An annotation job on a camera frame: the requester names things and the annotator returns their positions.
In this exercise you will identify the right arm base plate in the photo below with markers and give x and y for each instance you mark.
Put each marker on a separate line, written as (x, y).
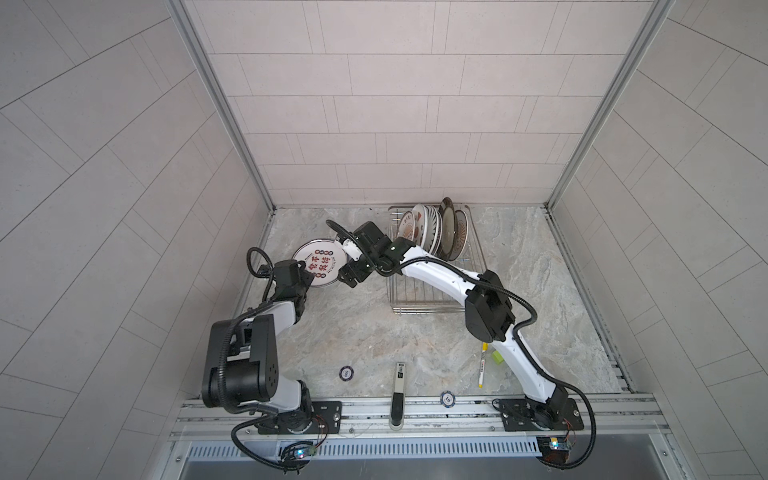
(522, 414)

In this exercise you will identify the circuit board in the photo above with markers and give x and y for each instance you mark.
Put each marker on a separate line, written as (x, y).
(298, 454)
(555, 451)

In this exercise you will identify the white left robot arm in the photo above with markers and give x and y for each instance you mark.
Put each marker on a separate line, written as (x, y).
(241, 373)

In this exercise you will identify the dark rimmed checkered plate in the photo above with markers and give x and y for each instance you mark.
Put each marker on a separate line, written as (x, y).
(449, 230)

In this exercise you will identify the white watermelon pattern plate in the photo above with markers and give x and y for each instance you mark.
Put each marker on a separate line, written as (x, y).
(422, 225)

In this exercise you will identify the right circuit board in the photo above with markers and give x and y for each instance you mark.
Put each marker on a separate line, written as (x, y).
(555, 451)

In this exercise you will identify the small sunburst plate right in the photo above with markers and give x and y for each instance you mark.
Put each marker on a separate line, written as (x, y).
(460, 239)

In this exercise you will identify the green cube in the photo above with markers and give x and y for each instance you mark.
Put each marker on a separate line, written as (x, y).
(497, 358)

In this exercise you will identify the white plate orange sunburst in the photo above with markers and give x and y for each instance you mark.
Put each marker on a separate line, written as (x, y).
(406, 226)

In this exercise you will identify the aluminium front rail frame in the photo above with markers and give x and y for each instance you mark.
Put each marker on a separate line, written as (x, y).
(472, 416)

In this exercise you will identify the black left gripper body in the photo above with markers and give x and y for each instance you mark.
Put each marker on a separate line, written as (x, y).
(303, 278)

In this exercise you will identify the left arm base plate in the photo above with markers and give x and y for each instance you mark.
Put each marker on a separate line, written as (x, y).
(322, 418)

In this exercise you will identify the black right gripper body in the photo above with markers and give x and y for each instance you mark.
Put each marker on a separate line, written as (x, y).
(370, 261)

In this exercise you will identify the right round poker chip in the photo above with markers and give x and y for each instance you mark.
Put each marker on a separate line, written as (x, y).
(447, 399)

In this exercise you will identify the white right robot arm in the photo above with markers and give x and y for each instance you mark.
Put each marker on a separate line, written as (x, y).
(493, 315)

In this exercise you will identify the black white handheld scraper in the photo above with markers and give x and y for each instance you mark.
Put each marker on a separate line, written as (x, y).
(397, 407)

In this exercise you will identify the left circuit board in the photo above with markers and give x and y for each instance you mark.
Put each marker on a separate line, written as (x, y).
(298, 454)

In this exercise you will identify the white blue striped plate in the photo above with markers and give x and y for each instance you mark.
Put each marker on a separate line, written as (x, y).
(436, 223)

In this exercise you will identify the yellow capped white marker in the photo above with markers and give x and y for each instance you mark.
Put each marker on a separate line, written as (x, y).
(482, 368)

